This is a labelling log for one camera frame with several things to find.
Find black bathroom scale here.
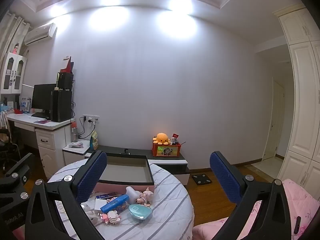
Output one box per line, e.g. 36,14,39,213
192,173,213,186

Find white air conditioner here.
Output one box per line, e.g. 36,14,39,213
24,23,57,46

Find blue tube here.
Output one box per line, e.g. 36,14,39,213
100,194,130,213

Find white side cabinet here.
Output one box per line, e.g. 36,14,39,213
62,139,92,167

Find cream wardrobe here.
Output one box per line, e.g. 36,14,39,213
272,4,320,195

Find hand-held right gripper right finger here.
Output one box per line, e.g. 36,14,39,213
209,151,292,240

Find white card box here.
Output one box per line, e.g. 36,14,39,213
94,198,110,212

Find beige curtain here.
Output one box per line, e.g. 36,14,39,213
0,11,30,63

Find white door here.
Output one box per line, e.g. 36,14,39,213
262,77,285,160

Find pink floral blanket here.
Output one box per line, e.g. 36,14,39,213
192,179,320,240

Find round table with striped cloth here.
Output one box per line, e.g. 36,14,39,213
47,161,195,240

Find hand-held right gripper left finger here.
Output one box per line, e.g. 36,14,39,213
25,151,107,240

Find pink block toy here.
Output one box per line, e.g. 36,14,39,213
99,210,120,224

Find white plug adapter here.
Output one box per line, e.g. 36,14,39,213
126,186,139,202

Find white wall socket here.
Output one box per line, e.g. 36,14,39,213
82,115,100,124

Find black speaker box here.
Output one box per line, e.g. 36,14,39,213
58,72,74,90

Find blue and yellow snack bag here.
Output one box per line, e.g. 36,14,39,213
89,130,99,149

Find red paper bag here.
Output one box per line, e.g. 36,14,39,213
60,56,75,73

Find toys in red crate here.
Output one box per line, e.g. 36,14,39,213
171,133,187,146

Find pink shallow box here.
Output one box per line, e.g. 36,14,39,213
96,152,155,195

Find white desk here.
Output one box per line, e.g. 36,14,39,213
6,112,73,179

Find red storage crate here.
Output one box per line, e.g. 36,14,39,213
152,141,181,158

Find dark blue small box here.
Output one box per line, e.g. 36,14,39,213
96,192,118,200

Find white astronaut figure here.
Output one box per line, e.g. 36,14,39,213
82,203,99,227

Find low black-top cabinet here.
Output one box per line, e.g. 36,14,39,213
85,145,190,185

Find white glass-door cabinet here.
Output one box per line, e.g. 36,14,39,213
0,52,27,94

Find orange octopus plush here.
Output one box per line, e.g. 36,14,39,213
153,132,172,145

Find pink pig figurine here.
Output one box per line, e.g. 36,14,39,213
141,187,154,207

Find black power cable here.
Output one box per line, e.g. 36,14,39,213
79,116,97,139

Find black computer tower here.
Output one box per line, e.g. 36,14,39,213
51,90,73,122

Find black office chair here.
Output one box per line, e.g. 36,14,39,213
0,127,21,170

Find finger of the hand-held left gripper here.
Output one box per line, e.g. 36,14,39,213
0,152,34,202

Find black computer monitor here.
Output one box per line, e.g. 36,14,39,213
31,84,57,113

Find small white desk fan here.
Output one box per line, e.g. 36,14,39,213
54,72,62,92

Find teal oval case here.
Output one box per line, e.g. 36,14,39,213
128,204,152,221

